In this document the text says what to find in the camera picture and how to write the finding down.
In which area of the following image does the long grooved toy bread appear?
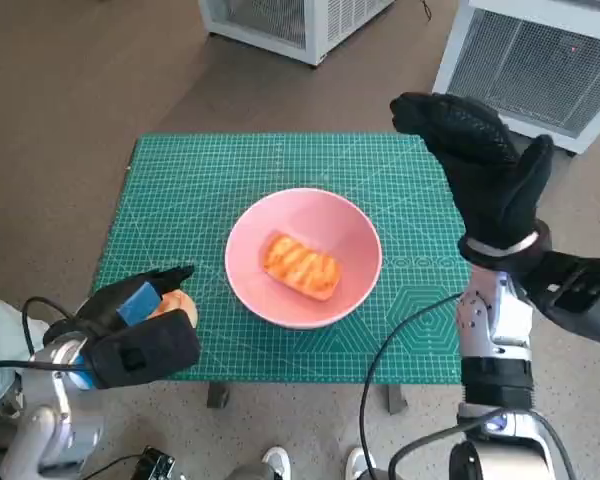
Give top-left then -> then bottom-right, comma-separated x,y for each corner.
261,231 -> 343,303

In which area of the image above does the white shoe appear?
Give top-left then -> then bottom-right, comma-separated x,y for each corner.
345,445 -> 372,480
261,444 -> 291,480

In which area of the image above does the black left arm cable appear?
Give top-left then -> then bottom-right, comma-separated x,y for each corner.
79,449 -> 144,479

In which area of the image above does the green cutting mat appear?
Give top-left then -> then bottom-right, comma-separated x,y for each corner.
92,131 -> 475,386

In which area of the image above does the dark table leg bracket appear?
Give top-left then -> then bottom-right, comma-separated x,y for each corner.
383,384 -> 409,414
207,383 -> 231,409

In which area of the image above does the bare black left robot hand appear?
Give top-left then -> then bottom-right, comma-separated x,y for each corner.
73,263 -> 197,337

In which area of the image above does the black left camera cable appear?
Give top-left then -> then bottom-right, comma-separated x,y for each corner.
0,360 -> 89,374
21,296 -> 89,359

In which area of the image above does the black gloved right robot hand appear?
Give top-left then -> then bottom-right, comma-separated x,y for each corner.
388,91 -> 556,250

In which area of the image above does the round toy bread bun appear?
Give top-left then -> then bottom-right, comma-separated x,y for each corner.
149,289 -> 200,329

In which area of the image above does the small white mesh cabinet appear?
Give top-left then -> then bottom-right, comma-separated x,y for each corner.
197,0 -> 396,66

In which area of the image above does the person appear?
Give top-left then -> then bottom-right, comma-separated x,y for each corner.
0,289 -> 51,416

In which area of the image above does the black looping arm cable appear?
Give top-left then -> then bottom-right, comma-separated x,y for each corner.
387,407 -> 576,480

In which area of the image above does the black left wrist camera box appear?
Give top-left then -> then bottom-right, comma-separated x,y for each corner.
82,308 -> 202,390

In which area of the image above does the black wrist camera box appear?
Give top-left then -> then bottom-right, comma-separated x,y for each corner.
82,308 -> 202,390
519,249 -> 600,346

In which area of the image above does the pink bowl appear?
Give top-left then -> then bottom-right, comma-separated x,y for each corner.
224,187 -> 384,330

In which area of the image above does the long black robot cable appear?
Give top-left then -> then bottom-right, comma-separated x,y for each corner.
359,292 -> 461,480

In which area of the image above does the large white mesh cabinet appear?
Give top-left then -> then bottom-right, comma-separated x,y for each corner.
431,0 -> 600,155

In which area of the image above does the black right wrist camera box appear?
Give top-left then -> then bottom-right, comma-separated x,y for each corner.
519,249 -> 600,346

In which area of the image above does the black device with silver frame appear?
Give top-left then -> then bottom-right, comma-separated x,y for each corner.
129,445 -> 177,480

